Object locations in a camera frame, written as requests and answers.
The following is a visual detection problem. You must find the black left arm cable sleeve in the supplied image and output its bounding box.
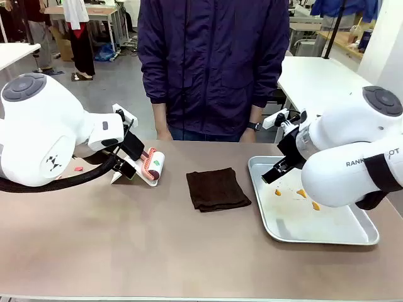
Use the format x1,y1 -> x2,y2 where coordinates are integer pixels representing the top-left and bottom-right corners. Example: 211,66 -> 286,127
0,150 -> 124,193

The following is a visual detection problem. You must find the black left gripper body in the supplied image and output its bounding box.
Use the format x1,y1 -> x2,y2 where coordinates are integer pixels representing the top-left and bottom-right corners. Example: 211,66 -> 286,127
120,130 -> 146,162

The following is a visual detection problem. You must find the white folded roller stand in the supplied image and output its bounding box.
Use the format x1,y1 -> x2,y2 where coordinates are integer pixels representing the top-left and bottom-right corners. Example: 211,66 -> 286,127
110,156 -> 159,189

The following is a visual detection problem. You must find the person torso purple jacket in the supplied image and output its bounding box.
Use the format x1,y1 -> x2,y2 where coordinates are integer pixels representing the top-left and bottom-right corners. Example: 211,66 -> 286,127
137,0 -> 291,143

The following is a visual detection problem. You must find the wooden top metal desk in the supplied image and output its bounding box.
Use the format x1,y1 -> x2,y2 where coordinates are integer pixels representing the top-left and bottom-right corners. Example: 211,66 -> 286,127
43,4 -> 122,53

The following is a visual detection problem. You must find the black slanted pole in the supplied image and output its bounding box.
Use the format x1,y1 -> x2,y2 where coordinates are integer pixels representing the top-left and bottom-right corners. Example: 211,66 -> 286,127
322,0 -> 346,60

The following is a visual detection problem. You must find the blue hanging jacket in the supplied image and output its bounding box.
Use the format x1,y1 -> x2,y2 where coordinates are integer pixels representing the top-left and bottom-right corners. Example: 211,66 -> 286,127
310,0 -> 381,23

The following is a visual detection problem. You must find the clear plastic drink cup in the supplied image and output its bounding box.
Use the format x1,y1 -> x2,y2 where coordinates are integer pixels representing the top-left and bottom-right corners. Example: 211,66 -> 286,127
347,16 -> 363,45

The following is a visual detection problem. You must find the mannequin with white garment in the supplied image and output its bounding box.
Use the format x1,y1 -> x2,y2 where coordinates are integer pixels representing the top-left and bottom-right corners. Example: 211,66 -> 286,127
62,0 -> 96,80

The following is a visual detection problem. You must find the white table with pole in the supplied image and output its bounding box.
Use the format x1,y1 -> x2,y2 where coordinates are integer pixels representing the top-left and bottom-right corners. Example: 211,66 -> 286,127
0,42 -> 42,72

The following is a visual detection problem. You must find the person right forearm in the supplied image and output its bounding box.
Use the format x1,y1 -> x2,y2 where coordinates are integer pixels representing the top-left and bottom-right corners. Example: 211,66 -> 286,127
151,101 -> 168,133

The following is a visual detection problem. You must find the person left hand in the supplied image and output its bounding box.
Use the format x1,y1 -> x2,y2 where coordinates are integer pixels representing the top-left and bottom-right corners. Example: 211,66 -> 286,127
239,127 -> 258,143

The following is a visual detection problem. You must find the person left forearm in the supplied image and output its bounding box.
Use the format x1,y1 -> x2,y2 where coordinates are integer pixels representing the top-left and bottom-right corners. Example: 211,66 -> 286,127
247,105 -> 264,125

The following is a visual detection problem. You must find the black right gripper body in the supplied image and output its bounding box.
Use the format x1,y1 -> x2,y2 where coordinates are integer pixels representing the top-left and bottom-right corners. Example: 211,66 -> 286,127
276,128 -> 309,168

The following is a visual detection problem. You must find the large white table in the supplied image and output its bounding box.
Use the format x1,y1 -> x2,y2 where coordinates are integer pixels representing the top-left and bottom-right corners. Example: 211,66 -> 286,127
274,55 -> 365,144

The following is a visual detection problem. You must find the blue plastic bag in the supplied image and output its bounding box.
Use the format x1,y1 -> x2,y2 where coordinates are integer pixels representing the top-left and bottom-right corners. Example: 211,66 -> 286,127
94,43 -> 118,62

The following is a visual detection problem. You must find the dark blue carton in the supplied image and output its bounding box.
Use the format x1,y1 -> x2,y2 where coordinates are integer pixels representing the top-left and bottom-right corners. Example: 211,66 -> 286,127
356,29 -> 374,53

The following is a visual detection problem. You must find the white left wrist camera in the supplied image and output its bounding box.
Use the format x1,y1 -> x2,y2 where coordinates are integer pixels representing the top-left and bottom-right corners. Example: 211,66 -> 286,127
112,103 -> 139,127

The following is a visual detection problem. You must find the dark brown cloth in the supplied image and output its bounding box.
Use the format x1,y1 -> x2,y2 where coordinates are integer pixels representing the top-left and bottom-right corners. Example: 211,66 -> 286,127
186,167 -> 253,213

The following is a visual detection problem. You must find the wooden desk with drinks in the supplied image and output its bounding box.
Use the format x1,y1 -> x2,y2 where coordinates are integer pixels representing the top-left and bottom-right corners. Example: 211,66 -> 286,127
317,30 -> 366,60

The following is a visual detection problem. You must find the brown cardboard box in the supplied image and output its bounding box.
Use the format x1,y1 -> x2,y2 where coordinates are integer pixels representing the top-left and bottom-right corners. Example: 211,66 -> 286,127
50,26 -> 75,62

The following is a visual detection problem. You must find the white lint roller orange handle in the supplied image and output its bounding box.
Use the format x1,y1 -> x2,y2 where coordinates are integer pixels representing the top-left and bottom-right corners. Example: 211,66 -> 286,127
140,147 -> 167,184

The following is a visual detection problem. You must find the person right hand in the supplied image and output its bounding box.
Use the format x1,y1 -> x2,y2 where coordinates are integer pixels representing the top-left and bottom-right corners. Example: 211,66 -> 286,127
156,125 -> 174,142

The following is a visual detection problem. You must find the bystander in grey trousers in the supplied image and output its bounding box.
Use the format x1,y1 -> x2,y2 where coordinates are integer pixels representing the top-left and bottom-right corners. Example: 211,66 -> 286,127
23,0 -> 54,70

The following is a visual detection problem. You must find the silver metal tray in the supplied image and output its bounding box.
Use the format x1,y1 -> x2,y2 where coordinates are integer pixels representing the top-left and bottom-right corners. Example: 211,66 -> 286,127
247,155 -> 380,246

